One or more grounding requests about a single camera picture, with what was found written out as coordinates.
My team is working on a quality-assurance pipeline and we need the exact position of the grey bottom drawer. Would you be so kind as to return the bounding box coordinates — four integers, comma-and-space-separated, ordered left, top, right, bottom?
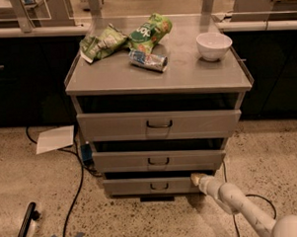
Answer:
103, 176, 199, 197

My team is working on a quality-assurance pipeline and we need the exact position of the grey drawer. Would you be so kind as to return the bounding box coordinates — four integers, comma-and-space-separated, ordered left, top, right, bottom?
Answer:
93, 150, 225, 173
77, 110, 241, 142
103, 176, 199, 197

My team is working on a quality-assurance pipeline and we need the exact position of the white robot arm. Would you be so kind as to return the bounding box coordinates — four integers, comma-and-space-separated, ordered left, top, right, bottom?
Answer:
190, 173, 297, 237

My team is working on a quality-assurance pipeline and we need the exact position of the grey drawer cabinet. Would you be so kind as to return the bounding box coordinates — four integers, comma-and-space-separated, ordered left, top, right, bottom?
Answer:
61, 10, 260, 206

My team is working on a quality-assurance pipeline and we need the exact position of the grey middle drawer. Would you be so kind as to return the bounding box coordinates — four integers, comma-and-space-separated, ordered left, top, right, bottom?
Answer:
93, 150, 225, 173

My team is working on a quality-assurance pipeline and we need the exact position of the grey top drawer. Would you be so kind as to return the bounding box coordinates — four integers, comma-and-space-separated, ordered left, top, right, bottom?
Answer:
77, 110, 241, 142

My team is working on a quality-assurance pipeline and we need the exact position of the blue power adapter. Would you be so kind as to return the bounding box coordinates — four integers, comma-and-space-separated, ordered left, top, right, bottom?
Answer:
80, 144, 93, 166

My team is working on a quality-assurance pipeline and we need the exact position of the blue silver crushed can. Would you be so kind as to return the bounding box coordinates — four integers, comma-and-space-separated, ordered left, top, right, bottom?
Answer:
129, 49, 168, 72

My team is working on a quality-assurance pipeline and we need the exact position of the white ceramic bowl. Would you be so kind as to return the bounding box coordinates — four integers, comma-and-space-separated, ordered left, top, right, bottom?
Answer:
196, 32, 232, 61

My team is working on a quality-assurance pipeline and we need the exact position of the white paper sheet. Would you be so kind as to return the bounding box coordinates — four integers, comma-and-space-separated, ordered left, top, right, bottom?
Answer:
37, 125, 74, 154

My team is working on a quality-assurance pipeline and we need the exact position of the green snack bag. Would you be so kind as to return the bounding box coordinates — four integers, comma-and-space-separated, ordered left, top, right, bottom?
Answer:
125, 13, 172, 54

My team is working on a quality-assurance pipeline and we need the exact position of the light green crumpled chip bag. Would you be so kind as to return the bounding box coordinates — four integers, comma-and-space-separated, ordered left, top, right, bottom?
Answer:
79, 24, 128, 63

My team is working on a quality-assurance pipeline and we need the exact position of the black bar lower left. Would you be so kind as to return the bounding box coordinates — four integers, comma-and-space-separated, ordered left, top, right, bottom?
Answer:
18, 201, 40, 237

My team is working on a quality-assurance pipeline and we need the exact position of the dark counter cabinet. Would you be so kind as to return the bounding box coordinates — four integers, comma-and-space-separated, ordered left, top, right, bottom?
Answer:
0, 30, 297, 127

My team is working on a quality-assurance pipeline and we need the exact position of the black cable right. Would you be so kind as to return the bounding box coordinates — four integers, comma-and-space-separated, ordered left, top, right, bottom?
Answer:
221, 157, 279, 237

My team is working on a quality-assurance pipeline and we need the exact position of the black cable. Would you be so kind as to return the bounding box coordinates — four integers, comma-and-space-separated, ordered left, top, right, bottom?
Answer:
221, 157, 279, 237
25, 122, 106, 237

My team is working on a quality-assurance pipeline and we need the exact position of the black cable left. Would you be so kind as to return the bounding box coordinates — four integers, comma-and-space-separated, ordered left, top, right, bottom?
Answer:
25, 122, 106, 237

